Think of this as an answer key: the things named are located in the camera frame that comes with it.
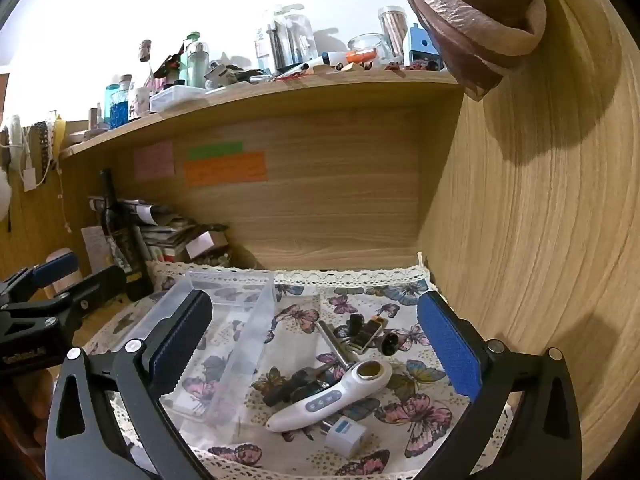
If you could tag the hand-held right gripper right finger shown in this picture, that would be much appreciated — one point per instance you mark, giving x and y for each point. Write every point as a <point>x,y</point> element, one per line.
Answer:
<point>450,345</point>

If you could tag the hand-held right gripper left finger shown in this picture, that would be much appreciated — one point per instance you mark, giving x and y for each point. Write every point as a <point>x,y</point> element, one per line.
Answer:
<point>182,340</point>

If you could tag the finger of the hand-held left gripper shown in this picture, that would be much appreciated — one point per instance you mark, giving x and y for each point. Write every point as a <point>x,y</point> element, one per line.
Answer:
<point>55,266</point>
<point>97,285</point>

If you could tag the clear plastic box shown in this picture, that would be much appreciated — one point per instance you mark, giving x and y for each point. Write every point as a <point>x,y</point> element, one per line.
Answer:
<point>230,300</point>

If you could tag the silver metal cylinder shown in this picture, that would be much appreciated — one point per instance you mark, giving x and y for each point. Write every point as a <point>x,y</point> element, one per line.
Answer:
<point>335,342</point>

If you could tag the black tool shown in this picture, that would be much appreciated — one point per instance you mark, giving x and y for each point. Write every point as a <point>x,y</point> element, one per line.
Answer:
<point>295,385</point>

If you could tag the white handheld massager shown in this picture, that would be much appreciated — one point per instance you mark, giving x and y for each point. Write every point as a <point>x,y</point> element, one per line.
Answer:
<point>320,402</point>

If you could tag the white mug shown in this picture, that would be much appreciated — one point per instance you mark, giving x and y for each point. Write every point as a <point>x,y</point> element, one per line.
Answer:
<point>70,277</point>

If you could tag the white paper note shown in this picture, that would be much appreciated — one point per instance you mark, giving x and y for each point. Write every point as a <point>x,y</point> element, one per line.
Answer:
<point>95,250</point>

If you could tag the dark wine bottle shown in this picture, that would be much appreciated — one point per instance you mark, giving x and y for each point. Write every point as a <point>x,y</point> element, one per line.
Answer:
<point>122,250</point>

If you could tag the black round plug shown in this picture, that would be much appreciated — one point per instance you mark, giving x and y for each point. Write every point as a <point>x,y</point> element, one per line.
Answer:
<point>392,342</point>

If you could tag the black and yellow lighter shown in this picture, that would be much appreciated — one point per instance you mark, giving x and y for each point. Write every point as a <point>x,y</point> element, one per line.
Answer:
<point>371,332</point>

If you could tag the butterfly print lace tablecloth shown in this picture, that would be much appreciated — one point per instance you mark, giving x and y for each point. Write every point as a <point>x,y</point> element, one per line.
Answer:
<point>415,420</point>

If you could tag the stack of magazines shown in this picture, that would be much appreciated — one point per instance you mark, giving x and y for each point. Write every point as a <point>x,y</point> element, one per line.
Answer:
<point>165,235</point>

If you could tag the small white cardboard box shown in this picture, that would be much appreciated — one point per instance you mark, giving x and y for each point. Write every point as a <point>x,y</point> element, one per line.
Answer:
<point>200,246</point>

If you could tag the small black cylinder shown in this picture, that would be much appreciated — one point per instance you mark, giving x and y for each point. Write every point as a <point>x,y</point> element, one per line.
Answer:
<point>356,322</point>

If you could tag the pink sticky note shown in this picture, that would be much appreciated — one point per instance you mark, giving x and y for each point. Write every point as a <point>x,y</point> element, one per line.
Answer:
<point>154,160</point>

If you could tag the white plug adapter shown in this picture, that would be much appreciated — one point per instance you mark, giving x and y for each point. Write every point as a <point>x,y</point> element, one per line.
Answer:
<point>345,435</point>

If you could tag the orange sticky note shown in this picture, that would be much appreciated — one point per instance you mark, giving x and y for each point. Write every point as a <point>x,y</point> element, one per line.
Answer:
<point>225,170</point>

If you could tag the blue bottle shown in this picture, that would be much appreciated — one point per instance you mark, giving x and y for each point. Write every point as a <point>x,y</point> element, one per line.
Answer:
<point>117,102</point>

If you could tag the green sticky note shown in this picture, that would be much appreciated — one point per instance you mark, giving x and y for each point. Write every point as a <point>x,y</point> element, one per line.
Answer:
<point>215,150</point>

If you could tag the clear lidded storage box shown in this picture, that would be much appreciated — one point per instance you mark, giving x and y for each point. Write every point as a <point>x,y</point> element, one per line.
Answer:
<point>175,97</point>

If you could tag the green bottle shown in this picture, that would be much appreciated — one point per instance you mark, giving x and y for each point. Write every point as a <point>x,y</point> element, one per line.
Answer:
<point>195,60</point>

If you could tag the wooden shelf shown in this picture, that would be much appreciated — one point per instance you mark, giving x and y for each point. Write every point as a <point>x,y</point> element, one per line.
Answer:
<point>325,95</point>

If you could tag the blue pencil sharpener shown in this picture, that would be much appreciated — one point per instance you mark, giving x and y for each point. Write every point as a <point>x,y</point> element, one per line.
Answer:
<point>422,47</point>

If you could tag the clear bag of brushes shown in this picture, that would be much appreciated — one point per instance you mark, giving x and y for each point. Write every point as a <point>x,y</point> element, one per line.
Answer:
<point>287,40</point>

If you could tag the white marker pen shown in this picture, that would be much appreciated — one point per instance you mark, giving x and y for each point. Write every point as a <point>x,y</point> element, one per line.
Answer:
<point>320,61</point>

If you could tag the glass bowl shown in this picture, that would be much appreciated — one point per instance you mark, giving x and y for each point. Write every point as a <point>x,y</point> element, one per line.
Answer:
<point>370,44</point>

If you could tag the glass jar of pencils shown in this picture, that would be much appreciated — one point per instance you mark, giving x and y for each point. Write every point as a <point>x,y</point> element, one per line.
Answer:
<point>392,30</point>

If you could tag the brown crumpled cloth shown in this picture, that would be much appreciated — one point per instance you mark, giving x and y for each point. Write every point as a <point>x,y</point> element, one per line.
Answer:
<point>475,25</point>

